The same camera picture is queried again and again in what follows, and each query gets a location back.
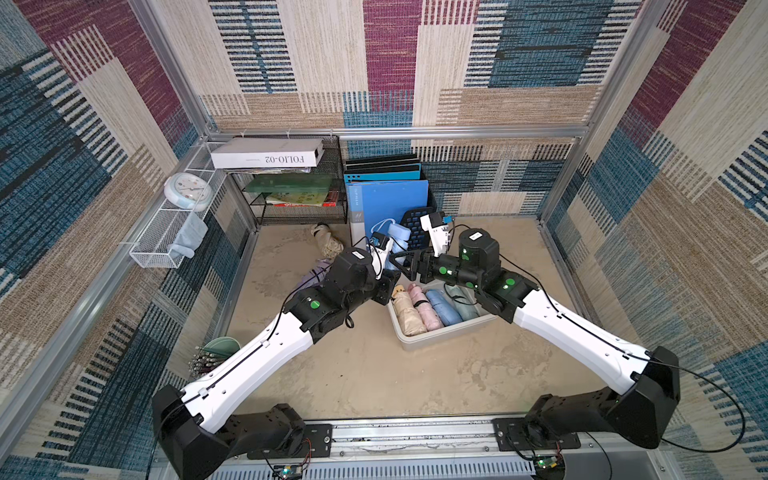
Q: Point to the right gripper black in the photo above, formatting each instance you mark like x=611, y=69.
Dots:
x=424, y=264

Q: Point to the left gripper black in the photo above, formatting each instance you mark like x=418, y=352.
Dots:
x=386, y=285

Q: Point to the mint green umbrella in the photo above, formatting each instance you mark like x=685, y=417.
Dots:
x=463, y=301

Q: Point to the pale pink umbrella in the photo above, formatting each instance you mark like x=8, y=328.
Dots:
x=420, y=302

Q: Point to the light blue umbrella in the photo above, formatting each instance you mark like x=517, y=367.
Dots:
x=446, y=312

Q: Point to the beige umbrella wooden handle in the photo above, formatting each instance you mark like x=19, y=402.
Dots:
x=409, y=319

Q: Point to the lilac umbrella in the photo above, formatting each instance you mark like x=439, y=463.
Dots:
x=316, y=274

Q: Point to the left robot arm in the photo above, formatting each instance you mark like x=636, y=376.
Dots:
x=198, y=427

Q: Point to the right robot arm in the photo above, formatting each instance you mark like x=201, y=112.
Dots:
x=642, y=387

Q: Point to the white plastic storage box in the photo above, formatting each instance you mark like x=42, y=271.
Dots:
x=434, y=337

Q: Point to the cream umbrella at back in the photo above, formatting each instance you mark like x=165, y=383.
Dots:
x=329, y=246

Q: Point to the white FOLIO-02 box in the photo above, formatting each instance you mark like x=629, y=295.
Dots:
x=249, y=153

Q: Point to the blue clip file folder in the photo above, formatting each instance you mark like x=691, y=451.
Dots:
x=384, y=204

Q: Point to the teal file folder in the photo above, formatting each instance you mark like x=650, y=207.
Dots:
x=411, y=171

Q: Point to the red and green book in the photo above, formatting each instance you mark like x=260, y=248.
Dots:
x=303, y=199

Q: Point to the green book on shelf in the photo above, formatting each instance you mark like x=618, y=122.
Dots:
x=290, y=183

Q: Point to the green pen cup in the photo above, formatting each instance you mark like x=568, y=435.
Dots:
x=211, y=355

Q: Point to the light blue cloth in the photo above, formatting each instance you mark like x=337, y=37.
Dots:
x=188, y=238

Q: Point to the white round clock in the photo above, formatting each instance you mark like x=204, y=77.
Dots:
x=188, y=192

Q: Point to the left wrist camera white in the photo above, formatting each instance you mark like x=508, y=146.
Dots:
x=379, y=246

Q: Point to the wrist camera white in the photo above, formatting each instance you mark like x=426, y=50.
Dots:
x=438, y=226
x=379, y=246

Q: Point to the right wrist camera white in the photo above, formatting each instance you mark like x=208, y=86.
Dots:
x=438, y=226

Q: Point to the black wire shelf rack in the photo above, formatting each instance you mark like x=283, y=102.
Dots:
x=331, y=163

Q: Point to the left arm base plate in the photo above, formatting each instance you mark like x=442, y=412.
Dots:
x=311, y=440

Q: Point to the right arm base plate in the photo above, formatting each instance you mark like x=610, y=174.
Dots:
x=514, y=433

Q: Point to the white wire wall basket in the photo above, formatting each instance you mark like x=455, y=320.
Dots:
x=146, y=245

